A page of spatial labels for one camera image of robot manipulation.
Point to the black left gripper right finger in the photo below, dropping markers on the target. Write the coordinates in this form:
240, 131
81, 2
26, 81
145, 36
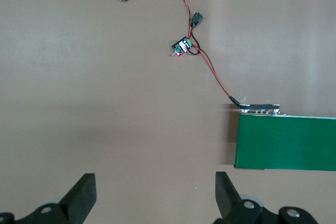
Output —
227, 197

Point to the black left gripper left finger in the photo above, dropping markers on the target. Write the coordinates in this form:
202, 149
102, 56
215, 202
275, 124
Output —
78, 197

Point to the green conveyor belt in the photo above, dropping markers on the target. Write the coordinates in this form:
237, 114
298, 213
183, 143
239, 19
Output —
288, 142

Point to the small green controller board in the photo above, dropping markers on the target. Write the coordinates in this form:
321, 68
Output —
182, 46

